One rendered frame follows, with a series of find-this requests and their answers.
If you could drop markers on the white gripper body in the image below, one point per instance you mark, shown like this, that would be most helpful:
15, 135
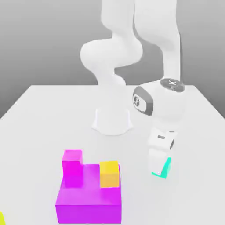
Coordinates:
156, 160

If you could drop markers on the small teal cube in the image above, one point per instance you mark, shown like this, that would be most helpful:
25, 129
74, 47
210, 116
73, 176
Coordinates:
167, 169

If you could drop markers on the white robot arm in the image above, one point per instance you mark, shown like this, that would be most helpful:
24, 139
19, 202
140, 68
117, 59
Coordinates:
112, 52

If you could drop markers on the small orange cube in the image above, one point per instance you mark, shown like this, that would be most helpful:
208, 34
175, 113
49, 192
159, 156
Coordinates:
109, 175

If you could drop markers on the small magenta cube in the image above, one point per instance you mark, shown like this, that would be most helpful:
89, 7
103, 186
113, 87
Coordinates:
72, 168

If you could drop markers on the small yellow cube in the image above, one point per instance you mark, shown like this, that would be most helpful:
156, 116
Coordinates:
1, 219

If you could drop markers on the large purple box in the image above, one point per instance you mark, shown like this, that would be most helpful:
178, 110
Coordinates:
91, 203

